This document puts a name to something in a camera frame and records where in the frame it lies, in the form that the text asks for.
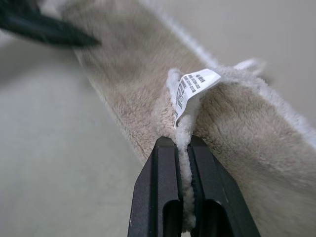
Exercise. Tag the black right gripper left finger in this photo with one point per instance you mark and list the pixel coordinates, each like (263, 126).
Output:
(158, 187)

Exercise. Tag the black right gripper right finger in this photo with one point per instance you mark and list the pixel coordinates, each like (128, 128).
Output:
(217, 195)

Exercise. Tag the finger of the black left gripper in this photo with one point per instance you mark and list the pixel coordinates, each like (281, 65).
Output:
(44, 26)

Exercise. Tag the beige fluffy towel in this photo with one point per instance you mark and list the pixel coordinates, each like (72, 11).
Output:
(138, 98)

